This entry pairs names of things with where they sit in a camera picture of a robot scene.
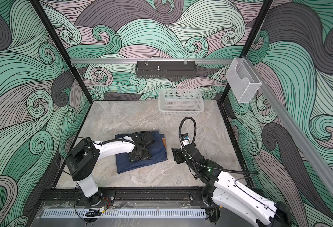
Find dark blue denim trousers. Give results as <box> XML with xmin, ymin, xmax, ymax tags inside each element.
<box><xmin>115</xmin><ymin>131</ymin><xmax>167</xmax><ymax>174</ymax></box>

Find white perforated plastic basket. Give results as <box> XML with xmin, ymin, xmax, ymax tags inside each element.
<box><xmin>158</xmin><ymin>89</ymin><xmax>204</xmax><ymax>116</ymax></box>

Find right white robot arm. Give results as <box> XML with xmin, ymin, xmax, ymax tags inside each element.
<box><xmin>172</xmin><ymin>144</ymin><xmax>292</xmax><ymax>227</ymax></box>

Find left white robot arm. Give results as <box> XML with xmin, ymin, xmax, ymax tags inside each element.
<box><xmin>65</xmin><ymin>131</ymin><xmax>155</xmax><ymax>206</ymax></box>

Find black perforated metal tray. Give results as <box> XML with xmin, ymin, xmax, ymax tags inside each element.
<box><xmin>135</xmin><ymin>60</ymin><xmax>197</xmax><ymax>79</ymax></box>

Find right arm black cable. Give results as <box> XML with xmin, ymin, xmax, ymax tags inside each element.
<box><xmin>178</xmin><ymin>116</ymin><xmax>260</xmax><ymax>175</ymax></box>

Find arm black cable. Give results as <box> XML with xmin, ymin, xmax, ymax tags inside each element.
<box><xmin>55</xmin><ymin>137</ymin><xmax>144</xmax><ymax>176</ymax></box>
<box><xmin>178</xmin><ymin>116</ymin><xmax>260</xmax><ymax>175</ymax></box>

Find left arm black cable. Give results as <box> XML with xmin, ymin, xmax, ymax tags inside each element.
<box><xmin>55</xmin><ymin>137</ymin><xmax>144</xmax><ymax>176</ymax></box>

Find clear plastic wall bin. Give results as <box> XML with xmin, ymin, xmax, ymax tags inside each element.
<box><xmin>226</xmin><ymin>57</ymin><xmax>262</xmax><ymax>103</ymax></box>

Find white slotted cable duct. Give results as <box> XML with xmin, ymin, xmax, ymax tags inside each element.
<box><xmin>41</xmin><ymin>208</ymin><xmax>206</xmax><ymax>218</ymax></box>

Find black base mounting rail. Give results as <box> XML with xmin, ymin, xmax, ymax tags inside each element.
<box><xmin>39</xmin><ymin>186</ymin><xmax>215</xmax><ymax>207</ymax></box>

